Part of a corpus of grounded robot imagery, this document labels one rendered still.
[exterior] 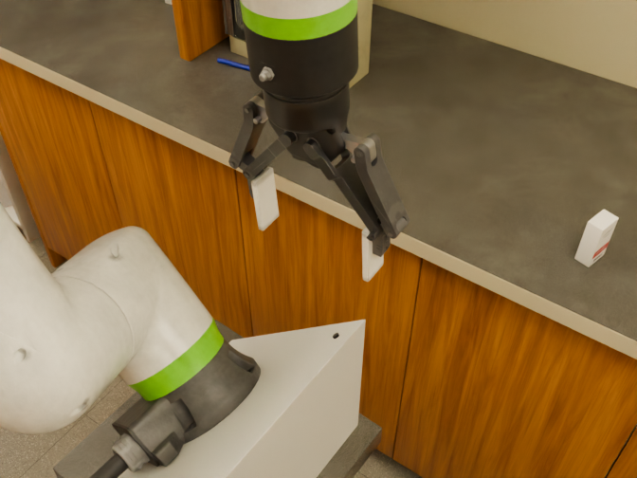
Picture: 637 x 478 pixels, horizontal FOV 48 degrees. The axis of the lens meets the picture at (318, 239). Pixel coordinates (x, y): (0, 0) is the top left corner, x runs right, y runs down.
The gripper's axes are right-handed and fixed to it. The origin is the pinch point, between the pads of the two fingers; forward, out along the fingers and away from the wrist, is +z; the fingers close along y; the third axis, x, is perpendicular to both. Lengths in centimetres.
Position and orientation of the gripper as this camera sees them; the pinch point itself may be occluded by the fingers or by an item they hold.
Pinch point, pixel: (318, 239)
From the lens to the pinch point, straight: 75.7
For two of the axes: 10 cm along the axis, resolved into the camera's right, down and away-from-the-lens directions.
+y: -8.1, -3.8, 4.4
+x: -5.8, 6.1, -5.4
